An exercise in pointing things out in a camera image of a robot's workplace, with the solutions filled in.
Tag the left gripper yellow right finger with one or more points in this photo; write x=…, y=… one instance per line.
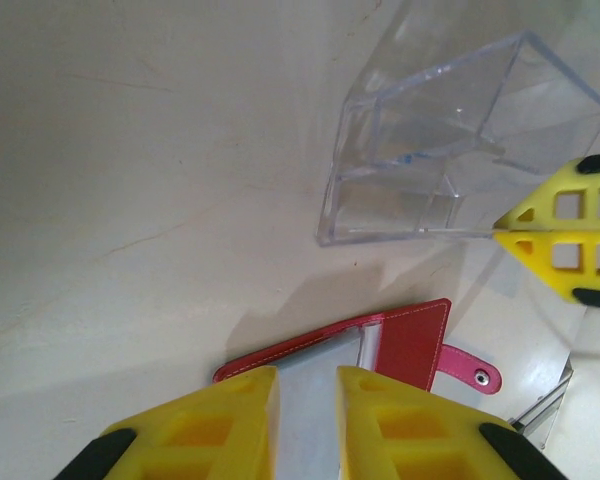
x=420, y=440

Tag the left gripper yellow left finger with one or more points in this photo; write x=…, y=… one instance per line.
x=205, y=440

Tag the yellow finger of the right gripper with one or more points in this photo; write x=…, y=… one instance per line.
x=585, y=270
x=587, y=185

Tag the red card holder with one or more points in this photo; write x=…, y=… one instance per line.
x=410, y=345

